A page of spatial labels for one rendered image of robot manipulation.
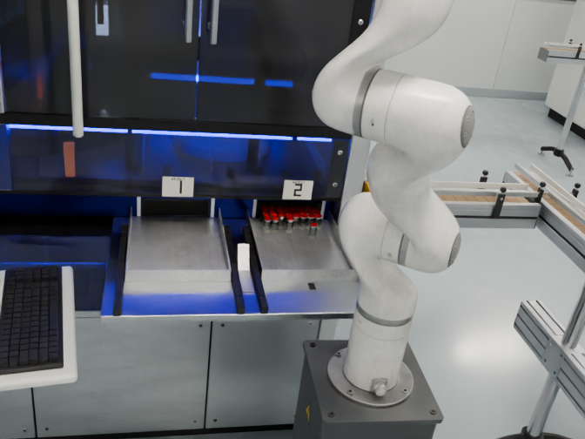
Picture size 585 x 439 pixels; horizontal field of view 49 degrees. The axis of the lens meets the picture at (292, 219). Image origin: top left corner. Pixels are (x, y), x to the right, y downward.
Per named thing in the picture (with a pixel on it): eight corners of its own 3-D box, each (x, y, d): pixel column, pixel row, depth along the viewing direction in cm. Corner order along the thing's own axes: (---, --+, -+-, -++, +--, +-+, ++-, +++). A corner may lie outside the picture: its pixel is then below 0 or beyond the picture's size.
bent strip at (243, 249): (236, 262, 172) (238, 243, 169) (246, 262, 172) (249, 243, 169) (242, 293, 159) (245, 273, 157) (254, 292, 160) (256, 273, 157)
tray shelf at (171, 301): (113, 222, 187) (112, 216, 186) (342, 226, 202) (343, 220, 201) (100, 323, 145) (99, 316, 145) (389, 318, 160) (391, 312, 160)
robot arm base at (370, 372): (424, 408, 134) (444, 337, 125) (336, 409, 130) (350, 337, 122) (398, 348, 150) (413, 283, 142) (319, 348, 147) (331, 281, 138)
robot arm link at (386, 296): (404, 334, 125) (430, 226, 113) (318, 301, 131) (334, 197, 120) (420, 304, 134) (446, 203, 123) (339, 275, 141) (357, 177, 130)
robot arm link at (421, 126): (389, 213, 132) (467, 238, 127) (368, 264, 128) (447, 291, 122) (373, 44, 89) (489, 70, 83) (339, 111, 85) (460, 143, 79)
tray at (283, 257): (245, 219, 194) (246, 208, 193) (328, 219, 200) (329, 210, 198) (261, 280, 165) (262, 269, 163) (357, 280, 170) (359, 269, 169)
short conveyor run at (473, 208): (345, 228, 204) (353, 184, 197) (333, 206, 217) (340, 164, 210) (536, 231, 219) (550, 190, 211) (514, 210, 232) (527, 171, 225)
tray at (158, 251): (131, 217, 187) (131, 205, 185) (219, 218, 192) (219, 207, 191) (125, 281, 158) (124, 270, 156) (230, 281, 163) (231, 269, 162)
